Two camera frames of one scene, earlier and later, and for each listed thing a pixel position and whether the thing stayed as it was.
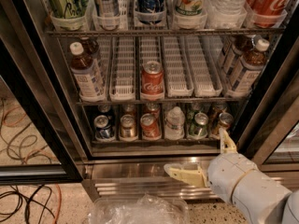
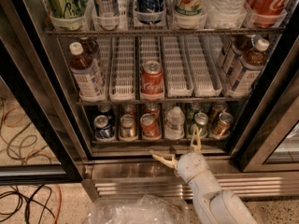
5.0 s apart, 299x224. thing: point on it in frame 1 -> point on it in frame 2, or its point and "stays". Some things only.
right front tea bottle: [247, 71] stays
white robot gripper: [226, 174] -> [192, 166]
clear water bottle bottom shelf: [174, 130] stays
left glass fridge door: [37, 140] stays
